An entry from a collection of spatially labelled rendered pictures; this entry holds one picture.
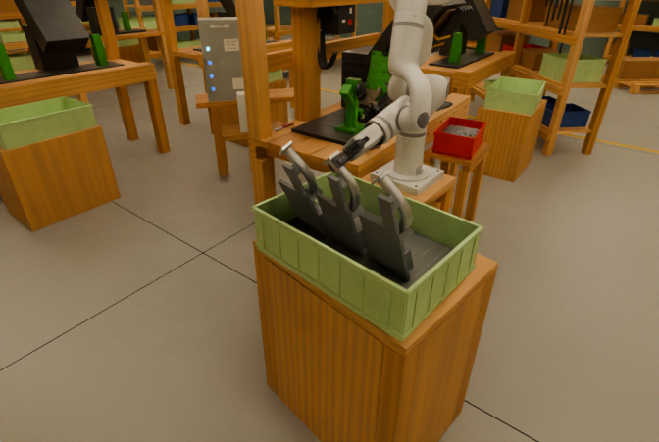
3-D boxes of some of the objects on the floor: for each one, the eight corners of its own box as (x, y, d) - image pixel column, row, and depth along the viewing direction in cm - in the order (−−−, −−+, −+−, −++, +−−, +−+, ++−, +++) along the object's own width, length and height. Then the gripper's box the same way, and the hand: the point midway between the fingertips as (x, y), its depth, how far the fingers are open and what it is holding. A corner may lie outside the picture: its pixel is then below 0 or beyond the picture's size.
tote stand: (461, 411, 174) (499, 262, 137) (385, 510, 142) (406, 350, 104) (346, 325, 216) (350, 194, 179) (267, 385, 184) (252, 240, 147)
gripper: (397, 130, 113) (351, 167, 106) (375, 151, 128) (332, 184, 121) (380, 110, 113) (332, 145, 106) (359, 133, 128) (317, 166, 121)
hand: (337, 162), depth 114 cm, fingers closed on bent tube, 3 cm apart
